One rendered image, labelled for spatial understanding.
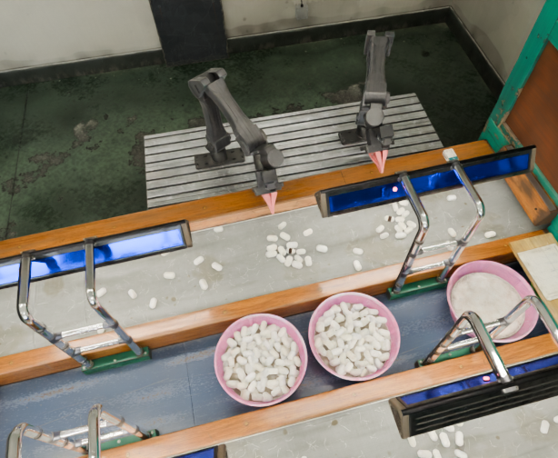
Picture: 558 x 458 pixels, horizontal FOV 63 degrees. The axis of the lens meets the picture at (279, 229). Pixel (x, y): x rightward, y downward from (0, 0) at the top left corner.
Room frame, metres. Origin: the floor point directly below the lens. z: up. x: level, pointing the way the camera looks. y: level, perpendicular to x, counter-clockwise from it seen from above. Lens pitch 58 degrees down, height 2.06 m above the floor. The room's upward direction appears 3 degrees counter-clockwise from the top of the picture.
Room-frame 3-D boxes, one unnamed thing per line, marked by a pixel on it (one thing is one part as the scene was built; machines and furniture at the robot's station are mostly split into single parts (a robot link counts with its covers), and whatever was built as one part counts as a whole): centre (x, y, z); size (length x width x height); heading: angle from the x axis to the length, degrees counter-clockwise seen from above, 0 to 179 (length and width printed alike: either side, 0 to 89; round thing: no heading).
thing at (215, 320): (0.57, -0.01, 0.71); 1.81 x 0.05 x 0.11; 101
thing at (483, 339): (0.30, -0.50, 0.90); 0.20 x 0.19 x 0.45; 101
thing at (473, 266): (0.53, -0.64, 0.72); 0.27 x 0.27 x 0.10
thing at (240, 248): (0.75, 0.03, 0.73); 1.81 x 0.30 x 0.02; 101
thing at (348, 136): (1.32, -0.37, 0.71); 0.20 x 0.07 x 0.08; 99
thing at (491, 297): (0.53, -0.64, 0.71); 0.22 x 0.22 x 0.06
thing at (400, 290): (0.69, -0.42, 0.90); 0.20 x 0.19 x 0.45; 101
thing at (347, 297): (0.45, -0.20, 0.72); 0.27 x 0.27 x 0.10
